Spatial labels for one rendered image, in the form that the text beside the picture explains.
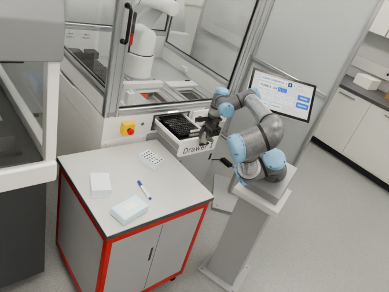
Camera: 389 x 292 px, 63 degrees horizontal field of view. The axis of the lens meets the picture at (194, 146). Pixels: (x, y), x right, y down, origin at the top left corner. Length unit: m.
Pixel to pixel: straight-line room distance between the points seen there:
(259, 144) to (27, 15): 0.90
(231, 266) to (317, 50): 2.07
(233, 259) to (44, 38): 1.66
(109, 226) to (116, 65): 0.78
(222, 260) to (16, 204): 1.29
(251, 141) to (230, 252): 1.09
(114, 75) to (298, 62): 2.09
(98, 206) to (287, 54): 2.50
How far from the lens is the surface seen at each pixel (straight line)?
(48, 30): 1.22
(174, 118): 2.04
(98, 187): 1.52
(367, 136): 4.44
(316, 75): 3.23
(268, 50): 3.55
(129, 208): 1.45
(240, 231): 2.03
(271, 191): 1.83
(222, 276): 2.33
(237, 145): 1.22
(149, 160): 1.77
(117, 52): 1.65
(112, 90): 1.72
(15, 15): 1.19
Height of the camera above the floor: 1.81
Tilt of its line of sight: 30 degrees down
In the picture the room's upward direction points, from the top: 17 degrees clockwise
